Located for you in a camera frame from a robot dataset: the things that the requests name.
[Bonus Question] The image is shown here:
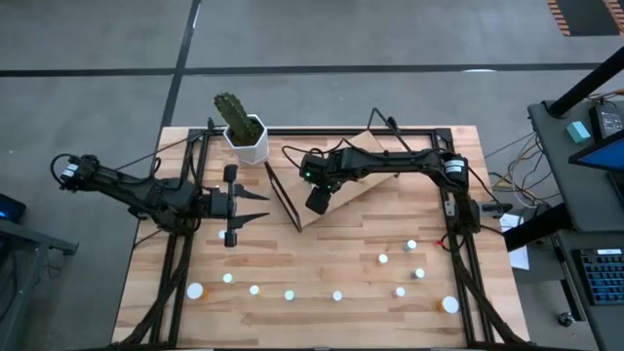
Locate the white hexagonal plant pot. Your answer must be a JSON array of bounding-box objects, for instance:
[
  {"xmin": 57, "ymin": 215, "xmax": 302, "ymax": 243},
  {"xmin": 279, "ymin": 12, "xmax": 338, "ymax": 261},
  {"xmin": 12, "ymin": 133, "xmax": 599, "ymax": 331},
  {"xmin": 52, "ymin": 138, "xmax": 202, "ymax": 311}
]
[{"xmin": 222, "ymin": 113, "xmax": 270, "ymax": 166}]

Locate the monitor with blue screen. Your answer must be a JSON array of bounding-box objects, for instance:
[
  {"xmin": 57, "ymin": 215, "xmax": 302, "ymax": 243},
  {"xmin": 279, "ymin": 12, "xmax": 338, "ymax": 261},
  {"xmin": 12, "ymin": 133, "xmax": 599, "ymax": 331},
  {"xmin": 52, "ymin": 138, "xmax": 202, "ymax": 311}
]
[{"xmin": 567, "ymin": 129, "xmax": 624, "ymax": 173}]

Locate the bundle of floor cables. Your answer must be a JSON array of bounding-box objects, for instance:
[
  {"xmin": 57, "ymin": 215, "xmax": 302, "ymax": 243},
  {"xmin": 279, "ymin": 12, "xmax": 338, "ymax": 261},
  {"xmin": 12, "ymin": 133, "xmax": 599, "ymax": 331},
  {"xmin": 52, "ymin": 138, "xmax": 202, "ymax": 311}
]
[{"xmin": 482, "ymin": 131, "xmax": 555, "ymax": 211}]

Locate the grey computer desk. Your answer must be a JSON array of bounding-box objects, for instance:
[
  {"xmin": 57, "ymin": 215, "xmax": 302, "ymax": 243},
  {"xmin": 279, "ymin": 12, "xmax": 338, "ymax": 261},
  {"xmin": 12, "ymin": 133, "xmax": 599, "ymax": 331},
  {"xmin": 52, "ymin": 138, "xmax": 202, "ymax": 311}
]
[{"xmin": 501, "ymin": 99, "xmax": 624, "ymax": 351}]

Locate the large amber pill bottle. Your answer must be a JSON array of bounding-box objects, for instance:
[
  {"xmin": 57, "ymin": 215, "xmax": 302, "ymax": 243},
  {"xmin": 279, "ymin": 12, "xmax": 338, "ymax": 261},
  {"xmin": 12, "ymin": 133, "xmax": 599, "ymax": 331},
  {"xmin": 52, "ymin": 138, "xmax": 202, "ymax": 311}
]
[
  {"xmin": 186, "ymin": 282, "xmax": 210, "ymax": 301},
  {"xmin": 437, "ymin": 294, "xmax": 460, "ymax": 315}
]

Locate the black power adapter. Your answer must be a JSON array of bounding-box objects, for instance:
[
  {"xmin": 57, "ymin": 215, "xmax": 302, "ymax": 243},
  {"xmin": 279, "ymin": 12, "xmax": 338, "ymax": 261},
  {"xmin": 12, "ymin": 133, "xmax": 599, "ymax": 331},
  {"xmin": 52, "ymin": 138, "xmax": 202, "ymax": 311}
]
[{"xmin": 588, "ymin": 102, "xmax": 624, "ymax": 141}]

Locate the black device blue light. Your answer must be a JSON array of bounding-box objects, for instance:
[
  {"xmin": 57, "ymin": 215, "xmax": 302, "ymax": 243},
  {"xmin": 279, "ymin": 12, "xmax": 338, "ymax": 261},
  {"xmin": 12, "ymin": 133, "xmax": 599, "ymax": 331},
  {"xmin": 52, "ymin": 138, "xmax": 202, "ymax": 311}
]
[{"xmin": 0, "ymin": 193, "xmax": 26, "ymax": 224}]

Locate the white paper sheet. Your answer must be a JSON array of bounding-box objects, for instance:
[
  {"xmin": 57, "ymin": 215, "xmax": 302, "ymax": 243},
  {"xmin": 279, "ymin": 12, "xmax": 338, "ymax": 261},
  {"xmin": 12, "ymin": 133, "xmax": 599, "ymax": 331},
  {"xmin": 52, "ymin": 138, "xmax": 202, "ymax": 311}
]
[{"xmin": 497, "ymin": 212, "xmax": 531, "ymax": 272}]

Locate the black keyboard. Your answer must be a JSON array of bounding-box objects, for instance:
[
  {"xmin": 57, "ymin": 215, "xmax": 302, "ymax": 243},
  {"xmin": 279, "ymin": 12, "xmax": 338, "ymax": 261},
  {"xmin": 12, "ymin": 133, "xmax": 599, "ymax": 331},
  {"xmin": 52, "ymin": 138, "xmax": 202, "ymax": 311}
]
[{"xmin": 570, "ymin": 247, "xmax": 624, "ymax": 307}]

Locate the black monitor pole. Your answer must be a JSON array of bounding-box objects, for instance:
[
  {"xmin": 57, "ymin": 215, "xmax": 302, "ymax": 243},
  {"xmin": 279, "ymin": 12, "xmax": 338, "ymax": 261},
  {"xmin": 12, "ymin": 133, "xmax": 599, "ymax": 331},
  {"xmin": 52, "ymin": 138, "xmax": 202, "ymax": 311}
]
[{"xmin": 548, "ymin": 46, "xmax": 624, "ymax": 119}]

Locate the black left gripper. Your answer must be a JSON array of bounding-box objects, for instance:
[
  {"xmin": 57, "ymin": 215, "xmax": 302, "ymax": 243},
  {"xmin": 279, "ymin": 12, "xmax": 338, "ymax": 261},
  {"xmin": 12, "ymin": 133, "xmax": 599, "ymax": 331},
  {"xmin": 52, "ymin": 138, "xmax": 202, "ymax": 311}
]
[{"xmin": 197, "ymin": 164, "xmax": 271, "ymax": 249}]

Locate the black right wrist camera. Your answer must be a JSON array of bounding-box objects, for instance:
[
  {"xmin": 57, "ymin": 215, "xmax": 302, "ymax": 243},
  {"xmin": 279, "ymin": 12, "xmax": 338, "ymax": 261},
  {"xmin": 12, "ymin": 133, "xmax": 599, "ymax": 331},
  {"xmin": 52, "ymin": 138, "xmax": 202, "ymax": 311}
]
[{"xmin": 305, "ymin": 187, "xmax": 332, "ymax": 215}]

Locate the green cactus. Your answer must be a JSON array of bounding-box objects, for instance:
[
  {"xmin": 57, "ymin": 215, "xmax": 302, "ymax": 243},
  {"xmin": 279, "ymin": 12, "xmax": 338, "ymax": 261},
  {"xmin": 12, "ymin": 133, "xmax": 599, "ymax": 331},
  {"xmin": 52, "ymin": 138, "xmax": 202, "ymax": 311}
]
[{"xmin": 213, "ymin": 91, "xmax": 262, "ymax": 145}]

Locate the black side cart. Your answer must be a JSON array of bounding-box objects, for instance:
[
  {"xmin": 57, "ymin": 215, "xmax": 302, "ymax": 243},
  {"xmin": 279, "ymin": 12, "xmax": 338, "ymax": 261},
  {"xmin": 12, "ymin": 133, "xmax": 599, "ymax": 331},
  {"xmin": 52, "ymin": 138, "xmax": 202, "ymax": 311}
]
[{"xmin": 0, "ymin": 216, "xmax": 79, "ymax": 351}]

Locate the wooden shelf black metal frame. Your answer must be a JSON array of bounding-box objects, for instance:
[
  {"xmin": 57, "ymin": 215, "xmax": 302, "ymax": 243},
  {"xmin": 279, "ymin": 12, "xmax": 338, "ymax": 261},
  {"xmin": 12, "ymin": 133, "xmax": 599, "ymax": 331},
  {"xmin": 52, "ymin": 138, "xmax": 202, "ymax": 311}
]
[{"xmin": 262, "ymin": 106, "xmax": 413, "ymax": 234}]

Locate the small teal box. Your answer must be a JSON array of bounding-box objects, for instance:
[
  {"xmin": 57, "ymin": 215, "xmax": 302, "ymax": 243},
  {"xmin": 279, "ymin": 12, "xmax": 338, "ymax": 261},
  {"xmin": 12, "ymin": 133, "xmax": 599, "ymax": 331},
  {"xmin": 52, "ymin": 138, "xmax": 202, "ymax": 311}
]
[{"xmin": 565, "ymin": 120, "xmax": 593, "ymax": 144}]

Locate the black hazard-striped floor mat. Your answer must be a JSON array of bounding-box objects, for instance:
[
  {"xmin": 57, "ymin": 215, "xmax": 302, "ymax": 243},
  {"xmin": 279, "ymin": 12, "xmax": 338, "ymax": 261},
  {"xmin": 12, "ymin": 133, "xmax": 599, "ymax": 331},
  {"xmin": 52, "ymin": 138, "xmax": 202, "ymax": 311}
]
[{"xmin": 545, "ymin": 0, "xmax": 624, "ymax": 38}]

